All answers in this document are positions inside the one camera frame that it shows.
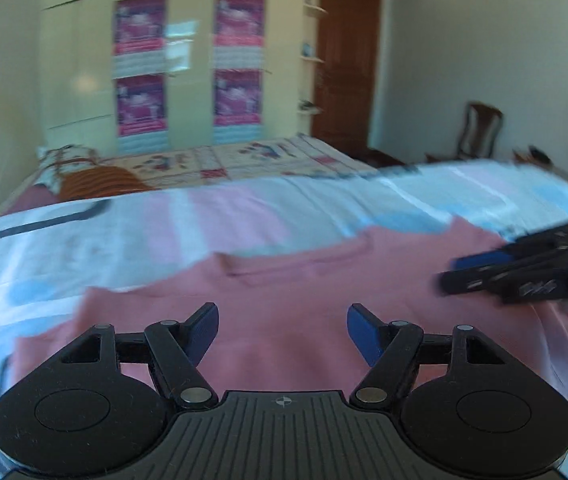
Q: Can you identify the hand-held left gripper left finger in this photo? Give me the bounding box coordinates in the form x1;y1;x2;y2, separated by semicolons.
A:
58;302;221;411

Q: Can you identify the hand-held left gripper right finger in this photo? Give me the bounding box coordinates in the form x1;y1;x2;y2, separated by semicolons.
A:
346;302;507;411

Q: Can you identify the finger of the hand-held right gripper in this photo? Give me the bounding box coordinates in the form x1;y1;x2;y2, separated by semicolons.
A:
439;255;568;305
451;220;568;272

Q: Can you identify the pink sweater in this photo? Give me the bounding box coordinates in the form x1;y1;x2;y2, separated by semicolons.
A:
14;215;568;403

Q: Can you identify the pastel patterned bed sheet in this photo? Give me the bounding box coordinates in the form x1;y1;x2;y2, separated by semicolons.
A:
0;159;568;480

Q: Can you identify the dark wooden chair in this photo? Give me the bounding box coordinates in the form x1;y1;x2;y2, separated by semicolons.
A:
456;101;504;162

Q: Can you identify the cartoon print quilt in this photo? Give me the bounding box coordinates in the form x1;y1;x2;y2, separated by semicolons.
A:
101;132;392;192

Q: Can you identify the orange striped cloth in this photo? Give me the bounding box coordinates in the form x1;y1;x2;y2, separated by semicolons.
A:
58;165;155;202

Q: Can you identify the white patterned pillow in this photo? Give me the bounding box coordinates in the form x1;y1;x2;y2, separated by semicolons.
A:
36;144;94;191

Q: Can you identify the cream wardrobe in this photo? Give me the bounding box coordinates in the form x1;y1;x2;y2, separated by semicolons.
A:
38;0;315;157

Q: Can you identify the brown wooden door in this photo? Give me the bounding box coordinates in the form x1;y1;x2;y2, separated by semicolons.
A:
311;0;382;152

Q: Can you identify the cream corner shelf unit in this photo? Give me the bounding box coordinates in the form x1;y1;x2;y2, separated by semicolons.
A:
298;0;328;117

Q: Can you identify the purple wall poster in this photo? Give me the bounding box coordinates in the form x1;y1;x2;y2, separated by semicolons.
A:
114;0;167;78
214;69;263;143
115;74;167;153
214;0;266;71

